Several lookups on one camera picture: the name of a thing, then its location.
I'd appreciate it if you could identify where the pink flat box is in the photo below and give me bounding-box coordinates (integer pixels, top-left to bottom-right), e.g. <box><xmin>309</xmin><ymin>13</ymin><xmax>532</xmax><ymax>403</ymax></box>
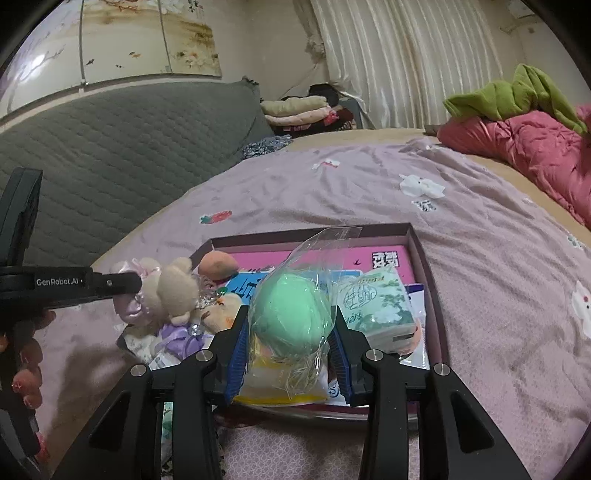
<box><xmin>228</xmin><ymin>244</ymin><xmax>414</xmax><ymax>284</ymax></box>

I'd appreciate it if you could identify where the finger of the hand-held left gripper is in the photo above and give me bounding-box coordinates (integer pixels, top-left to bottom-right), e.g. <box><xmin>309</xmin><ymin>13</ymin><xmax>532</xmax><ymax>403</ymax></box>
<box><xmin>90</xmin><ymin>271</ymin><xmax>143</xmax><ymax>302</ymax></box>

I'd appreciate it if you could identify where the pile of folded clothes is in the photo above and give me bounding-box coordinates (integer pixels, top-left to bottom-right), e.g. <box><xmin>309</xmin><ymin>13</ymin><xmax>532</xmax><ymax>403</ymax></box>
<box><xmin>260</xmin><ymin>82</ymin><xmax>361</xmax><ymax>137</ymax></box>

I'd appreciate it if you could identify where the cream plush bear purple dress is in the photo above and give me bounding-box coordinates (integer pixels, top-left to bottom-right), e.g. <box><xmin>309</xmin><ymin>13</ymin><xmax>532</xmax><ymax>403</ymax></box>
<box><xmin>110</xmin><ymin>257</ymin><xmax>245</xmax><ymax>358</ymax></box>

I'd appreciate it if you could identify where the shallow purple cardboard box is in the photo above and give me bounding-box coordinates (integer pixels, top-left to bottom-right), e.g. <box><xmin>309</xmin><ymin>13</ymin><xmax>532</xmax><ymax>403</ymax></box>
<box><xmin>116</xmin><ymin>222</ymin><xmax>452</xmax><ymax>418</ymax></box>

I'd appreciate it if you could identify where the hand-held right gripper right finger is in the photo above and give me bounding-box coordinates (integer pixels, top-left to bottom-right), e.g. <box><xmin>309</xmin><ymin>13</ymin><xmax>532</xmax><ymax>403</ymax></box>
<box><xmin>329</xmin><ymin>307</ymin><xmax>532</xmax><ymax>480</ymax></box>

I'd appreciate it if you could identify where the blue floral cloth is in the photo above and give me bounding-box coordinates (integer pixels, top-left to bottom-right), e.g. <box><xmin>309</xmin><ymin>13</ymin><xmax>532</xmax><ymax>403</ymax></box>
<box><xmin>241</xmin><ymin>134</ymin><xmax>293</xmax><ymax>160</ymax></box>

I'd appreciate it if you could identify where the blue white packet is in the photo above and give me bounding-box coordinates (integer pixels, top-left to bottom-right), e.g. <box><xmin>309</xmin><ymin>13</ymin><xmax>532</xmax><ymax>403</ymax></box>
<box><xmin>228</xmin><ymin>271</ymin><xmax>280</xmax><ymax>306</ymax></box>

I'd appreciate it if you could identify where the green garment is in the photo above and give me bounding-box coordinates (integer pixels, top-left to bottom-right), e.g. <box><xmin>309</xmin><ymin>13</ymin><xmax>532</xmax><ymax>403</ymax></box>
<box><xmin>442</xmin><ymin>63</ymin><xmax>591</xmax><ymax>138</ymax></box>

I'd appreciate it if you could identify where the red quilt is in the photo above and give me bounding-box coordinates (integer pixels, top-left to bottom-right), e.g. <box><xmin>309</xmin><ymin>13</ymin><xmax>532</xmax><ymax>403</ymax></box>
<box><xmin>436</xmin><ymin>104</ymin><xmax>591</xmax><ymax>232</ymax></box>

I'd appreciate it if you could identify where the grey quilted headboard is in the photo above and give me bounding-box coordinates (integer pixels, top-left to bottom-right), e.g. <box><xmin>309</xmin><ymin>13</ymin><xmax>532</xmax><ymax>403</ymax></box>
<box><xmin>0</xmin><ymin>79</ymin><xmax>277</xmax><ymax>269</ymax></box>

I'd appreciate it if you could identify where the pink printed bed sheet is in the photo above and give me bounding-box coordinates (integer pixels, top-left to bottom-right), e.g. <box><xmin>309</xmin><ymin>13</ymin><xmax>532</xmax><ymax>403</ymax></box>
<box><xmin>34</xmin><ymin>129</ymin><xmax>591</xmax><ymax>480</ymax></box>

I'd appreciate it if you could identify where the person's left hand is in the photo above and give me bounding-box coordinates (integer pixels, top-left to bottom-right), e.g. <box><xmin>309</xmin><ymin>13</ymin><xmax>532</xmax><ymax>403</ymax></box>
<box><xmin>0</xmin><ymin>308</ymin><xmax>57</xmax><ymax>409</ymax></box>

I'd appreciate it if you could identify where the white plastic packet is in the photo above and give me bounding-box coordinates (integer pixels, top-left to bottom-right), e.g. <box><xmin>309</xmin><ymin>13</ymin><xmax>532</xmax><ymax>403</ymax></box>
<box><xmin>402</xmin><ymin>281</ymin><xmax>437</xmax><ymax>370</ymax></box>

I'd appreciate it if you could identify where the orange makeup puff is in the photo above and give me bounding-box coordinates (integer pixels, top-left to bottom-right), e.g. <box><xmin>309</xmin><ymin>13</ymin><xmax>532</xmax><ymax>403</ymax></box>
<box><xmin>396</xmin><ymin>320</ymin><xmax>422</xmax><ymax>357</ymax></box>
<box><xmin>198</xmin><ymin>250</ymin><xmax>241</xmax><ymax>282</ymax></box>

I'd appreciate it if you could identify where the mint green round pouch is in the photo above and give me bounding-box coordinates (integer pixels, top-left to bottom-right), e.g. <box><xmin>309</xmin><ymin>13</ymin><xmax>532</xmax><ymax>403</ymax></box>
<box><xmin>231</xmin><ymin>226</ymin><xmax>363</xmax><ymax>407</ymax></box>

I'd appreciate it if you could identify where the white pleated curtain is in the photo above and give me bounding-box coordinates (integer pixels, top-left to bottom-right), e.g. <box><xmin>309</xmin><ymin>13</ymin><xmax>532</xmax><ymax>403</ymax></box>
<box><xmin>308</xmin><ymin>0</ymin><xmax>506</xmax><ymax>131</ymax></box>

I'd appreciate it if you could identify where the green printed tissue pack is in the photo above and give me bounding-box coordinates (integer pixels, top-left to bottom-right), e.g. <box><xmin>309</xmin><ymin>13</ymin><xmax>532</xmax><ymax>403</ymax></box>
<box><xmin>331</xmin><ymin>267</ymin><xmax>417</xmax><ymax>355</ymax></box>

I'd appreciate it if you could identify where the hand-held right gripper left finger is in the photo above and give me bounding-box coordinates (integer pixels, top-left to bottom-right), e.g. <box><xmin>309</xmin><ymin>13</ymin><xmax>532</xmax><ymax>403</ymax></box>
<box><xmin>65</xmin><ymin>305</ymin><xmax>251</xmax><ymax>480</ymax></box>

